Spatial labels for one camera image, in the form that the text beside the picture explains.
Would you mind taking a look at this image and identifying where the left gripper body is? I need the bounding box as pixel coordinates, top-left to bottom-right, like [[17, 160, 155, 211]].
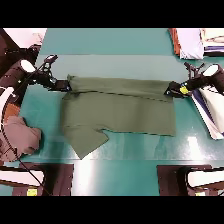
[[49, 79, 72, 92]]

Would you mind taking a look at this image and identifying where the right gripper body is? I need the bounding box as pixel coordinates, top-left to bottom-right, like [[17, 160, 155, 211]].
[[165, 81, 193, 99]]

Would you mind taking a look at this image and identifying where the green T-shirt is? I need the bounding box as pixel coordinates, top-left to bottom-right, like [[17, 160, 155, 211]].
[[60, 74, 177, 160]]

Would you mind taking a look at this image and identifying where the blue garment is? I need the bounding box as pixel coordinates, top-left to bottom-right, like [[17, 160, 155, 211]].
[[191, 88, 222, 140]]

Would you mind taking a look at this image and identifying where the white garment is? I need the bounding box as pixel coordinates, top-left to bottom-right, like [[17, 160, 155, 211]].
[[196, 85, 224, 140]]

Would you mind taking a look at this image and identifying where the orange garment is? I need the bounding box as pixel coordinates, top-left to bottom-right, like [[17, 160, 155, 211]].
[[168, 28, 183, 56]]

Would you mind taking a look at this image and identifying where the lavender garment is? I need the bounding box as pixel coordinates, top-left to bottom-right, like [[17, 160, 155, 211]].
[[175, 28, 205, 61]]

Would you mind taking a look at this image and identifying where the brown garment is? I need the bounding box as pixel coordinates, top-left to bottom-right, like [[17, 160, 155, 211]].
[[0, 114, 43, 163]]

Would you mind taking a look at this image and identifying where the cream garment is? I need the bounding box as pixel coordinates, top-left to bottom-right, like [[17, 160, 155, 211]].
[[199, 28, 224, 48]]

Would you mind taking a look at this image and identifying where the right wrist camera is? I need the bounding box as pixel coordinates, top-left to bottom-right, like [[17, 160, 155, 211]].
[[183, 61, 206, 80]]

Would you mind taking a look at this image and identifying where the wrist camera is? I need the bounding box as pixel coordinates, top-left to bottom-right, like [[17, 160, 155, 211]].
[[39, 53, 60, 76], [183, 61, 206, 80]]

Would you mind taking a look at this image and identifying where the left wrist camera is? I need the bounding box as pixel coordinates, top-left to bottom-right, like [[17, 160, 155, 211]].
[[39, 53, 60, 76]]

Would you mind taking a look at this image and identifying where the black cable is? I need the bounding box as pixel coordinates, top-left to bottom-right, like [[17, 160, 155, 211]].
[[0, 62, 53, 197]]

